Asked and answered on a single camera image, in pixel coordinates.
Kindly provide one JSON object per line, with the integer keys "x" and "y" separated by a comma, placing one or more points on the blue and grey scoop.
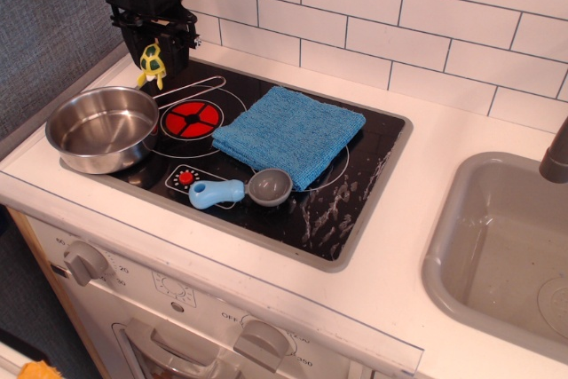
{"x": 267, "y": 188}

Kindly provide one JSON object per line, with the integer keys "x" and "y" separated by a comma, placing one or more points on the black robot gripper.
{"x": 143, "y": 21}

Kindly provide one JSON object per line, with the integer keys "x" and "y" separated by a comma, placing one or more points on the grey plastic sink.
{"x": 497, "y": 261}

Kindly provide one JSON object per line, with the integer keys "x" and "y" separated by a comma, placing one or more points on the grey faucet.
{"x": 553, "y": 166}

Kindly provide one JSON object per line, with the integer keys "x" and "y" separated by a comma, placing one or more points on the yellow and green toy turtle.
{"x": 152, "y": 66}

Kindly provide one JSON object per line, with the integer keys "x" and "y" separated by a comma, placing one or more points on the black toy stovetop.
{"x": 217, "y": 124}

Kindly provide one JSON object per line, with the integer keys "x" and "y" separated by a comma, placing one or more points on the grey right oven knob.
{"x": 263, "y": 344}

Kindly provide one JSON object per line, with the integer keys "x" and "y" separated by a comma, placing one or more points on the stainless steel pan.
{"x": 108, "y": 129}

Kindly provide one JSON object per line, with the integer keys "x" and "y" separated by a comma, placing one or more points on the blue folded cloth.
{"x": 289, "y": 131}

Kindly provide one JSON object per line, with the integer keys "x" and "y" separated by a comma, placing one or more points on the grey oven knob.
{"x": 263, "y": 344}
{"x": 84, "y": 262}

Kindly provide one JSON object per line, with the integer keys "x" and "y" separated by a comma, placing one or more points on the white toy oven front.
{"x": 142, "y": 323}

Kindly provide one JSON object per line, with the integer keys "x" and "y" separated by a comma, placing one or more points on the yellow object at corner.
{"x": 38, "y": 370}

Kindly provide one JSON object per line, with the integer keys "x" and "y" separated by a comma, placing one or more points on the grey left oven knob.
{"x": 84, "y": 262}

